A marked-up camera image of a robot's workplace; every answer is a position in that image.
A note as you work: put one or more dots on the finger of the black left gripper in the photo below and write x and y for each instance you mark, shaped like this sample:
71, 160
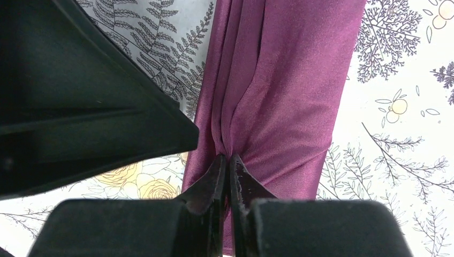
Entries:
73, 105

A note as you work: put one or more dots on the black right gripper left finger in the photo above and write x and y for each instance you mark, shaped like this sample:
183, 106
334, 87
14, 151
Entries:
189, 225

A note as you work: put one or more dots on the purple cloth napkin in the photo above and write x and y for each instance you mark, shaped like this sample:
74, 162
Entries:
273, 81

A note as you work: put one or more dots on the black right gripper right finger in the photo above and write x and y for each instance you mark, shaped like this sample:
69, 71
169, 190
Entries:
263, 225

